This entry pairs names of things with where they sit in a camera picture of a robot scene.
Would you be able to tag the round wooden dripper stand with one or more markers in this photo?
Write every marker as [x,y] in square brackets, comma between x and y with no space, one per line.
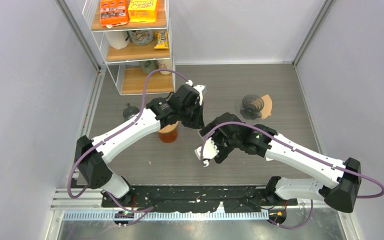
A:
[169,128]

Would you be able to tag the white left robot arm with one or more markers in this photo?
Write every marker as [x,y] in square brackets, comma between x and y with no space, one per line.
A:
[92,156]

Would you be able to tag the small dark glass cup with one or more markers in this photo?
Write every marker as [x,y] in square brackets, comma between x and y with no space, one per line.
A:
[130,111]

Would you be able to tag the orange snack box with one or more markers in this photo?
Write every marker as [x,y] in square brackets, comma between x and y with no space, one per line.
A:
[113,13]

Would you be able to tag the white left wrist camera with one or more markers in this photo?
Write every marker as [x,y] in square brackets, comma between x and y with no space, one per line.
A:
[201,90]

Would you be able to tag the white wire wooden shelf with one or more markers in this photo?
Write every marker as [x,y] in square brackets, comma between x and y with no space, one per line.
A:
[123,65]

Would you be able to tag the brown paper filter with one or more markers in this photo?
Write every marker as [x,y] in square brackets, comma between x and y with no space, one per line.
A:
[267,108]

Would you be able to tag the printed white mug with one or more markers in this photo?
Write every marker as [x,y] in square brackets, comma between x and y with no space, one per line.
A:
[141,37]

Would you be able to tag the white patterned cup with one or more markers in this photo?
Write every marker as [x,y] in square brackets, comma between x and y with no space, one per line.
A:
[164,64]

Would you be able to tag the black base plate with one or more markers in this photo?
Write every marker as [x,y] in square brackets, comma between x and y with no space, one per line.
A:
[199,199]

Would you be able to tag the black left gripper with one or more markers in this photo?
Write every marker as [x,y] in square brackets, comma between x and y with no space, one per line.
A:
[198,123]

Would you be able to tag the yellow snack box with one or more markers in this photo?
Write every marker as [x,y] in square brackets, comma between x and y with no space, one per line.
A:
[143,11]

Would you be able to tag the amber glass jar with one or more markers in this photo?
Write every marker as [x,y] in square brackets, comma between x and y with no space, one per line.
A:
[168,136]

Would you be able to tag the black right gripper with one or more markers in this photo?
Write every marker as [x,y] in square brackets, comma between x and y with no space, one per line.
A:
[223,152]

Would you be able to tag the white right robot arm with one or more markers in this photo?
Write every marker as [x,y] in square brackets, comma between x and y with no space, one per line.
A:
[333,181]

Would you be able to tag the white paper roll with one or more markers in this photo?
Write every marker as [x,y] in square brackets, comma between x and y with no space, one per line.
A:
[118,39]

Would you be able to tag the yellow candy bag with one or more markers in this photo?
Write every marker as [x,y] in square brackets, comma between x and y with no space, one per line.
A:
[162,41]

